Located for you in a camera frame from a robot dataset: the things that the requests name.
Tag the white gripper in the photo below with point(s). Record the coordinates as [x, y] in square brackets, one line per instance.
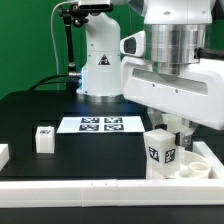
[196, 94]

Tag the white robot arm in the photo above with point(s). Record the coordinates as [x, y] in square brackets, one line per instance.
[165, 67]

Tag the paper sheet with tags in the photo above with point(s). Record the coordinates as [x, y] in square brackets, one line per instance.
[108, 124]

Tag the white right fence wall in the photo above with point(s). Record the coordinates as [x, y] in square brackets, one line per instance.
[217, 168]

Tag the white fence wall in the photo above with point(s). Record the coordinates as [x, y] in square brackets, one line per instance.
[4, 155]
[16, 194]
[217, 168]

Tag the white front fence wall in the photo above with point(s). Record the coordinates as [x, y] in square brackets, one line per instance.
[16, 194]

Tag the white camera on mount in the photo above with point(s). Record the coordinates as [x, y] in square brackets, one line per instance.
[95, 5]

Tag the white left fence wall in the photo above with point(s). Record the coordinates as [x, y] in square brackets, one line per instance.
[4, 155]

